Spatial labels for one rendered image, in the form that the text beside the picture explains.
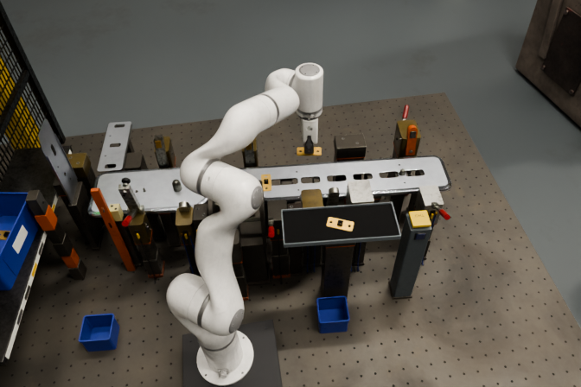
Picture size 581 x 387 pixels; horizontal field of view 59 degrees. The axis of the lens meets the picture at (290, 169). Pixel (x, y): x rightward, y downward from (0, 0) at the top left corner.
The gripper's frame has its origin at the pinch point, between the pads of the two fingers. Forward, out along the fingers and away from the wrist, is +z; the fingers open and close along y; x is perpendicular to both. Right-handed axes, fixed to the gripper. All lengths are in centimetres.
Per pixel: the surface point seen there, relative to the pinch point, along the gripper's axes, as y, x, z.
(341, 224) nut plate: -26.3, -10.2, 8.8
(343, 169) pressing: 13.0, -13.7, 26.0
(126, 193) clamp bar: -16, 60, 6
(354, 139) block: 27.0, -18.8, 23.0
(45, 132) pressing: 1, 89, -6
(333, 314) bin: -33, -9, 56
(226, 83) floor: 197, 63, 125
